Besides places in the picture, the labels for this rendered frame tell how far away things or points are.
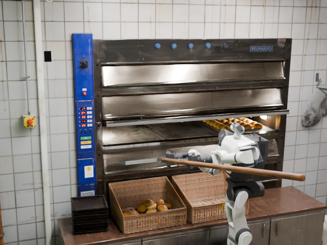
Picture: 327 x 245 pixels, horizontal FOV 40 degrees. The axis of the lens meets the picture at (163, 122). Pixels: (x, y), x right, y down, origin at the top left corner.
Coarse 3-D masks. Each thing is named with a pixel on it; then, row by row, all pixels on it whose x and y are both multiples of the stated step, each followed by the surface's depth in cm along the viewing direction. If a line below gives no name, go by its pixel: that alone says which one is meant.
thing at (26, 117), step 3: (24, 114) 360; (27, 114) 360; (33, 114) 360; (24, 117) 354; (27, 117) 355; (30, 117) 356; (24, 120) 355; (27, 120) 356; (33, 120) 357; (24, 123) 356; (27, 123) 356; (33, 123) 358; (24, 126) 356; (27, 126) 357; (30, 126) 358; (33, 126) 358
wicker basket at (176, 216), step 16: (112, 192) 384; (128, 192) 401; (144, 192) 406; (160, 192) 411; (176, 192) 393; (112, 208) 388; (176, 208) 395; (128, 224) 375; (144, 224) 376; (160, 224) 369; (176, 224) 375
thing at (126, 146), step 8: (208, 136) 429; (216, 136) 429; (264, 136) 445; (112, 144) 397; (120, 144) 397; (128, 144) 398; (136, 144) 400; (144, 144) 402; (152, 144) 405; (160, 144) 408; (168, 144) 411; (176, 144) 414
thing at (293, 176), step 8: (168, 160) 327; (176, 160) 312; (184, 160) 300; (216, 168) 253; (224, 168) 243; (232, 168) 235; (240, 168) 227; (248, 168) 221; (272, 176) 200; (280, 176) 194; (288, 176) 188; (296, 176) 183; (304, 176) 181
